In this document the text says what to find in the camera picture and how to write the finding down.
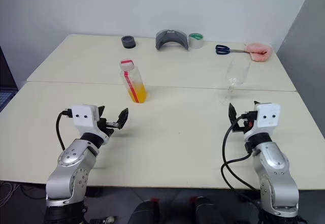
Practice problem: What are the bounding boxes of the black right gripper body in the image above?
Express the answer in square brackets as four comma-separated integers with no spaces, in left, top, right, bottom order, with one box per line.
[232,119,258,135]

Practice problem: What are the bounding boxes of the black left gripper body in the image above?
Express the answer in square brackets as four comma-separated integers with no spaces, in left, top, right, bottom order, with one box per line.
[97,118,120,138]

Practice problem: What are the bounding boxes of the clear bottle with orange juice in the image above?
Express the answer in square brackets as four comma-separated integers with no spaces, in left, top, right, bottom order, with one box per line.
[119,66,149,105]

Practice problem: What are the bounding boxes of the clear wine glass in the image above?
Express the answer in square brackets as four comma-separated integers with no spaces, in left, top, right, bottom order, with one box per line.
[219,57,252,106]

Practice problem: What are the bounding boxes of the white red bottle cap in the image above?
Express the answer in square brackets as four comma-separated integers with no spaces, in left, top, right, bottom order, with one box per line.
[119,59,135,72]

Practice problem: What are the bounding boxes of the pink cloth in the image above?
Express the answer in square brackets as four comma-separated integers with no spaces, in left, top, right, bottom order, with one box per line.
[244,42,273,63]

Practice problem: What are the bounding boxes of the tape roll with green core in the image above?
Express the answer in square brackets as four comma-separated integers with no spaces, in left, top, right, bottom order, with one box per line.
[188,32,204,49]

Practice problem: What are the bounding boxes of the grey curved visor piece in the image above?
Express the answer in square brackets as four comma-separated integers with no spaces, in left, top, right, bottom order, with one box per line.
[155,28,190,52]

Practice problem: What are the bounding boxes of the grey partition panel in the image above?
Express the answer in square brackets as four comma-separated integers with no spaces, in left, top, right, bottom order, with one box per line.
[276,0,325,133]

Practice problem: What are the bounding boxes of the dark rounded shape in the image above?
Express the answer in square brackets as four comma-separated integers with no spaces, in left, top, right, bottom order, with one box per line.
[126,197,161,224]
[189,195,227,224]

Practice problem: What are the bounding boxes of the dark laptop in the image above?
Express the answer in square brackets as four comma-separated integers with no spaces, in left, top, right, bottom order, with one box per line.
[0,45,19,113]

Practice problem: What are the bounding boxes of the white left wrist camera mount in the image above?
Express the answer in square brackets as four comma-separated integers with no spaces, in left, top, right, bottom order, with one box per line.
[72,104,100,135]

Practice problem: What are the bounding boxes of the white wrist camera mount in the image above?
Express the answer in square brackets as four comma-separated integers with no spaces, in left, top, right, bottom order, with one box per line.
[255,103,281,136]
[72,104,100,135]

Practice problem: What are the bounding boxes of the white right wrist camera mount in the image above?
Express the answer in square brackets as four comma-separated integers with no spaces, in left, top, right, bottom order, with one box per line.
[255,103,281,136]

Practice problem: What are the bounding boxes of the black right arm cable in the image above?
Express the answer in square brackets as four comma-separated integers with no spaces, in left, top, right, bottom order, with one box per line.
[219,111,265,209]

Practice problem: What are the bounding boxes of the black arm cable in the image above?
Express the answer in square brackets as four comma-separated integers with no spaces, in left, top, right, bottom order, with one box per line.
[219,111,265,209]
[55,109,75,151]

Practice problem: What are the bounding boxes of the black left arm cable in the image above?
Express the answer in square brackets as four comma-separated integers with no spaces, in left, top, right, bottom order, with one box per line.
[55,109,75,151]

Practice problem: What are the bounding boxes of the blue handled scissors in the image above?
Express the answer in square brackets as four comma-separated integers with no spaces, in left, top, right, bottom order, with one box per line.
[215,44,251,56]

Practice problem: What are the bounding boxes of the white floor cables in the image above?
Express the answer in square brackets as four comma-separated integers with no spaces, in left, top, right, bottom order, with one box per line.
[0,181,21,207]

